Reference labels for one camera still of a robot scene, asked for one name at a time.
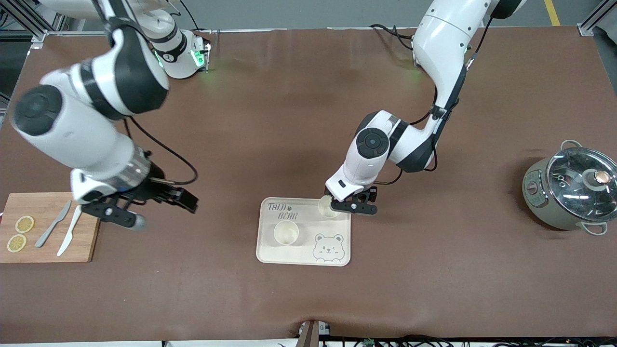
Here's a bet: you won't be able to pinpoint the white plastic cup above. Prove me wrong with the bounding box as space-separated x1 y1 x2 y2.
318 195 339 219
273 221 300 246

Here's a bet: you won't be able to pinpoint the white plastic knife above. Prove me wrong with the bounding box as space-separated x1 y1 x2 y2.
57 205 83 257

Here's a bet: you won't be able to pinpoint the grey plastic knife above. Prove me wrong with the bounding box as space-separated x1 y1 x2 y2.
35 200 72 248

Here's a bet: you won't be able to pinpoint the wooden cutting board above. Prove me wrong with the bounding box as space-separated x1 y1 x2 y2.
0 193 100 263

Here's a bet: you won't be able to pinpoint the cream tray with bear print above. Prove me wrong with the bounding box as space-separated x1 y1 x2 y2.
256 197 351 267

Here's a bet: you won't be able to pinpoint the glass pot lid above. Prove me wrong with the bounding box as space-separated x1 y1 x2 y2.
546 147 617 223

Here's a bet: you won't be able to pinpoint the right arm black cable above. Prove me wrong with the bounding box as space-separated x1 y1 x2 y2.
123 116 199 187

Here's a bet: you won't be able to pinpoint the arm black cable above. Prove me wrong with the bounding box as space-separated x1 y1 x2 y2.
123 116 199 187
376 14 495 187

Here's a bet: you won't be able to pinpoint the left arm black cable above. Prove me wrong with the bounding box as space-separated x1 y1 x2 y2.
376 14 495 187

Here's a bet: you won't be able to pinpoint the black cables at arm base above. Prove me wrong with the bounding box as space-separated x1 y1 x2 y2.
370 24 416 50

